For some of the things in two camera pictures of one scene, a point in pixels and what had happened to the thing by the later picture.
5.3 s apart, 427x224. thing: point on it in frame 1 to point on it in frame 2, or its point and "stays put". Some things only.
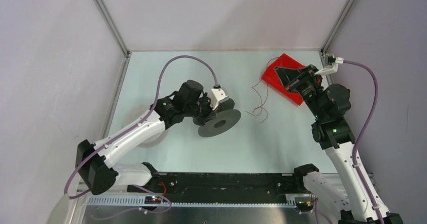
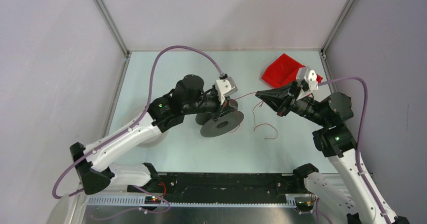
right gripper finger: x=287 y=74 to x=276 y=93
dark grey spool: x=225 y=119 stays put
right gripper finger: x=311 y=70 to x=279 y=104
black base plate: x=185 y=188 stays put
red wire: x=261 y=106 to x=255 y=127
